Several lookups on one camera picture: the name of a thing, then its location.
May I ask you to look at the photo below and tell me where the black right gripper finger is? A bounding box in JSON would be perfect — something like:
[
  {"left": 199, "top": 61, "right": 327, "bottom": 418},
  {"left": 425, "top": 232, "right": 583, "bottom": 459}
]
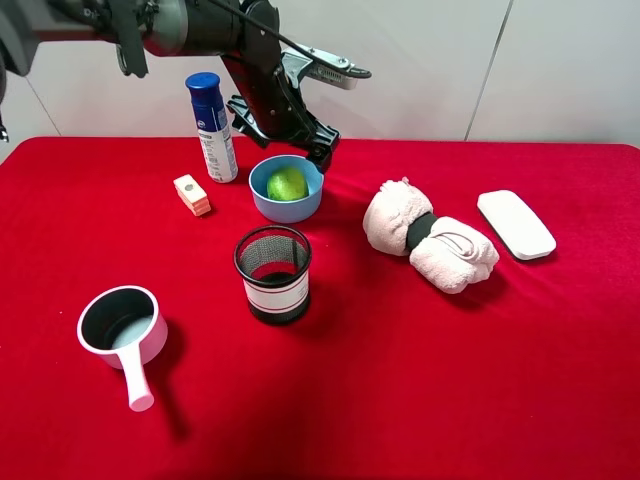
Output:
[{"left": 305, "top": 144, "right": 334, "bottom": 174}]

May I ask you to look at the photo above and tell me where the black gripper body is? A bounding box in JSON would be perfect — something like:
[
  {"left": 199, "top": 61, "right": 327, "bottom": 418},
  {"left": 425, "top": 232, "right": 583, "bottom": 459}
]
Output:
[{"left": 227, "top": 74, "right": 340, "bottom": 153}]

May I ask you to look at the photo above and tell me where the green lime fruit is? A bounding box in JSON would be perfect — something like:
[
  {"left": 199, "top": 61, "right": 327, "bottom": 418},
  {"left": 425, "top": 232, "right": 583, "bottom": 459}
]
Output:
[{"left": 266, "top": 167, "right": 309, "bottom": 202}]

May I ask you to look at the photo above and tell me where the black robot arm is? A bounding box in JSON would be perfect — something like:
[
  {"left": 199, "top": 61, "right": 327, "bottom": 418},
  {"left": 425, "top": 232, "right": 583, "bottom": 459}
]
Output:
[{"left": 1, "top": 1, "right": 340, "bottom": 172}]

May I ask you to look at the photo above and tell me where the light blue bowl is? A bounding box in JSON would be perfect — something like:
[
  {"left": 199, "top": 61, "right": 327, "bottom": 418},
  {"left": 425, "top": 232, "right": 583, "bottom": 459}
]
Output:
[{"left": 249, "top": 155, "right": 324, "bottom": 224}]

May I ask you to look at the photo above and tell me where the blue white spray can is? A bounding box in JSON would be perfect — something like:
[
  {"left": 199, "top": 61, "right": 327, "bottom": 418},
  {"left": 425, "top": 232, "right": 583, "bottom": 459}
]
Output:
[{"left": 185, "top": 72, "right": 238, "bottom": 183}]

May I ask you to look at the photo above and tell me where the black mesh pen cup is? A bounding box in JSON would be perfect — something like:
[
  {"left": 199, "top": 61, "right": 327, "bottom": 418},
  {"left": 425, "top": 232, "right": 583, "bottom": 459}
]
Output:
[{"left": 233, "top": 225, "right": 312, "bottom": 326}]

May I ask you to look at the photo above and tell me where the orange layered cake block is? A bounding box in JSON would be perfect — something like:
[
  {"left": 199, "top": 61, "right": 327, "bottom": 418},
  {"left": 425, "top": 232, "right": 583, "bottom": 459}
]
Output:
[{"left": 173, "top": 174, "right": 211, "bottom": 217}]

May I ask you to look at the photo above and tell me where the rolled beige towel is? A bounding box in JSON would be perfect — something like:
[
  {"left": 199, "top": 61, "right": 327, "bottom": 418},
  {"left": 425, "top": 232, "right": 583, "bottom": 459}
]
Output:
[{"left": 363, "top": 178, "right": 499, "bottom": 294}]

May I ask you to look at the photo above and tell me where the white whiteboard eraser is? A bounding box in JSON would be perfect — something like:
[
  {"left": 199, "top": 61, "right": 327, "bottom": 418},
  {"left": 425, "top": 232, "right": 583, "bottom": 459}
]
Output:
[{"left": 477, "top": 190, "right": 557, "bottom": 261}]

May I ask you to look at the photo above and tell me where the red velvet tablecloth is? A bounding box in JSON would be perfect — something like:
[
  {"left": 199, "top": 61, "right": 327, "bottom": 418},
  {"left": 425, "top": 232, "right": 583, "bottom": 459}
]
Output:
[{"left": 1, "top": 138, "right": 639, "bottom": 479}]

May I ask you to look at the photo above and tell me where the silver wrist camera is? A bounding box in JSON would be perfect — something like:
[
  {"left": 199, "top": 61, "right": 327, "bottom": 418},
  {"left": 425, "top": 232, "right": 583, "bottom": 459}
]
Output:
[{"left": 281, "top": 44, "right": 372, "bottom": 90}]

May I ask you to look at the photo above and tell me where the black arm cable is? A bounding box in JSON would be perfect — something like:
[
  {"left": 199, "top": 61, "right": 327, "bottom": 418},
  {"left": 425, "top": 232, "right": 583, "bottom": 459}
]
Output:
[{"left": 207, "top": 0, "right": 321, "bottom": 61}]

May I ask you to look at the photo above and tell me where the pink saucepan with handle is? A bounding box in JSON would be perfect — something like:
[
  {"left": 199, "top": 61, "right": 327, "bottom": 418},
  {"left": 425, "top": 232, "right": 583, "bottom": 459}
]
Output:
[{"left": 76, "top": 285, "right": 168, "bottom": 412}]

